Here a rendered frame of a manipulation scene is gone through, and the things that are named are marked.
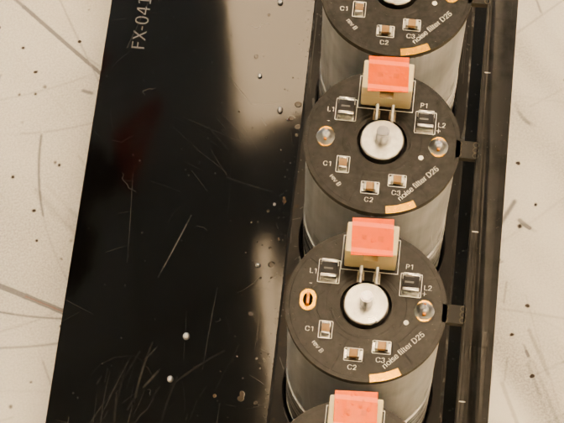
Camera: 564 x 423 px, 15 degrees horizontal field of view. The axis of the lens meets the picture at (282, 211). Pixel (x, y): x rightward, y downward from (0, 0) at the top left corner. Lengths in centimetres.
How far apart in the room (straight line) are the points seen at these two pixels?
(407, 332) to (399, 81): 4
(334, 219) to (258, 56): 7
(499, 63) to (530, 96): 7
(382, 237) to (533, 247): 8
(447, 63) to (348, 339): 6
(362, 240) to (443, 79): 5
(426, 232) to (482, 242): 2
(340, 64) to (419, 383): 6
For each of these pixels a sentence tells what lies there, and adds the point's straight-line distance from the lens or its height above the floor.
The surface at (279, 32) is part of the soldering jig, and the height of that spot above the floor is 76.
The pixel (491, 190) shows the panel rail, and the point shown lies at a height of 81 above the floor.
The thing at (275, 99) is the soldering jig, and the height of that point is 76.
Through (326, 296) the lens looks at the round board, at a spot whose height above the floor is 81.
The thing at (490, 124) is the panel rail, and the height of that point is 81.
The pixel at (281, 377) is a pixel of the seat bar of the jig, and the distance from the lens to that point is 37.
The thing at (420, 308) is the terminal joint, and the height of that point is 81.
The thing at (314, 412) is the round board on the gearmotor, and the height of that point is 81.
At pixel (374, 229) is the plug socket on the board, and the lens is 33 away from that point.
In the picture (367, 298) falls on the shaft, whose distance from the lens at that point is 33.
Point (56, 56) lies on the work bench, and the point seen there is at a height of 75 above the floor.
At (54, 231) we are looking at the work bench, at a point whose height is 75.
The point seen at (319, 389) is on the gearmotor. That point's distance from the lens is 34.
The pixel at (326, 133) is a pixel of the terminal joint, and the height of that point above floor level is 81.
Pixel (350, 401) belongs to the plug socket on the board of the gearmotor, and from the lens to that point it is 32.
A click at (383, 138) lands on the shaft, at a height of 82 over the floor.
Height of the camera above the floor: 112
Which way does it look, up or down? 67 degrees down
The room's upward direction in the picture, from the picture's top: straight up
